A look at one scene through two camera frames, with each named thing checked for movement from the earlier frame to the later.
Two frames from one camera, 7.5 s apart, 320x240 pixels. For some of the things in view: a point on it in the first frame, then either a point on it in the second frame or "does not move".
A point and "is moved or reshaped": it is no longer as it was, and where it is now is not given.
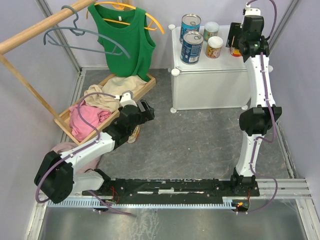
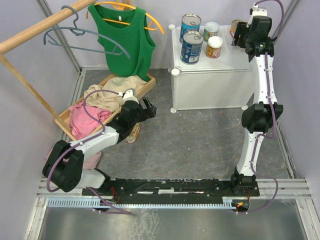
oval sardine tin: [235, 52] is moved or reshaped
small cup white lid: [214, 47] does not move
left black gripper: [148, 114] does not move
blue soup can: [190, 22] does not move
